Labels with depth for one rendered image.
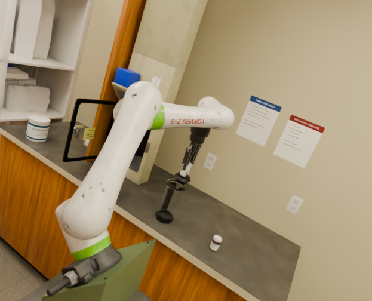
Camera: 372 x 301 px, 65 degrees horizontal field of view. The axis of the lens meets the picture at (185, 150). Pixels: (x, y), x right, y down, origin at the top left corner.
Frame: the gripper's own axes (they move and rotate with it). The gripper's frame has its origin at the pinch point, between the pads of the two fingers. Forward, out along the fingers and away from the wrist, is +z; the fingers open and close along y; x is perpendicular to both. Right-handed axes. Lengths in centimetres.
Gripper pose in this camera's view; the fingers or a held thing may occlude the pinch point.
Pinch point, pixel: (186, 169)
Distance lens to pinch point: 155.4
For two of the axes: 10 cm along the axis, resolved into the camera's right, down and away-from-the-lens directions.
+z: -3.2, 8.8, 3.5
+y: -4.7, 1.8, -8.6
